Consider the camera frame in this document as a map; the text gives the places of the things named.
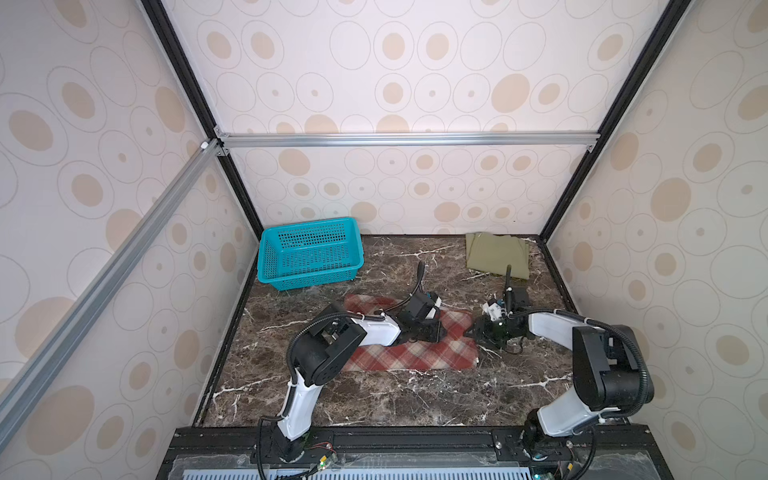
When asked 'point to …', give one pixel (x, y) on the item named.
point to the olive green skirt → (493, 253)
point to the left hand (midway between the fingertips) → (455, 332)
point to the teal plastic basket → (311, 253)
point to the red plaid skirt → (458, 351)
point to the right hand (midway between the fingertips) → (472, 335)
